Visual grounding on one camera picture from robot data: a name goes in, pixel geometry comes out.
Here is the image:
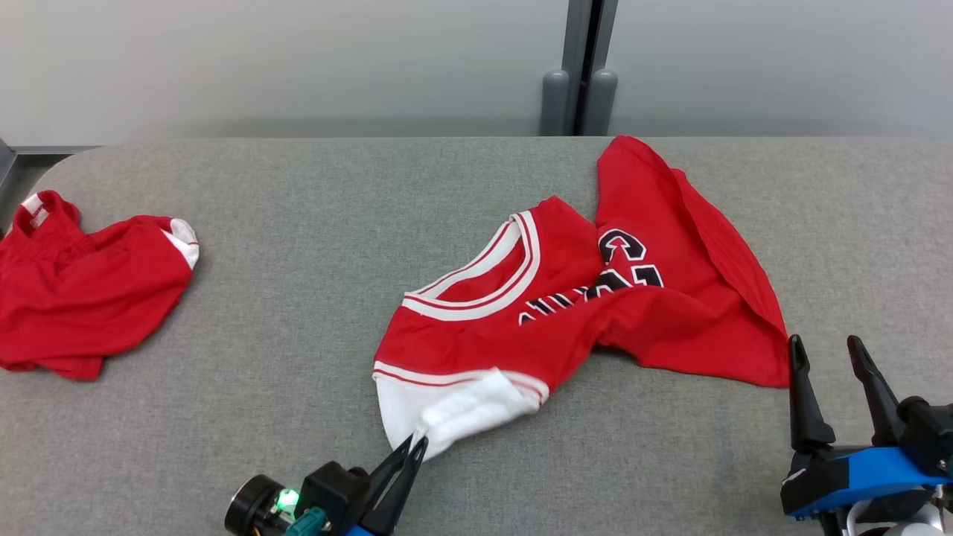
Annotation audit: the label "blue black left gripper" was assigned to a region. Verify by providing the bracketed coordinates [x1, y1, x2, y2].
[344, 435, 429, 536]

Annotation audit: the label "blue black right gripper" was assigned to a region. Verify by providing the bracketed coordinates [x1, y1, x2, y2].
[780, 334, 946, 520]

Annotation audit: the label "red basketball jersey white trim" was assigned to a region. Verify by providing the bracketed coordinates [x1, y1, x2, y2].
[372, 135, 791, 461]

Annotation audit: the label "red shorts with white trim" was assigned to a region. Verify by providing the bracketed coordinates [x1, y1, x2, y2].
[0, 190, 200, 382]

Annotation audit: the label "left camera cable teal plug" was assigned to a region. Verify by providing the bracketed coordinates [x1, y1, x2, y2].
[285, 506, 330, 536]

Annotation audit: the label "grey metal partition frame leg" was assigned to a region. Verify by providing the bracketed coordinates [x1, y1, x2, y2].
[0, 138, 101, 191]

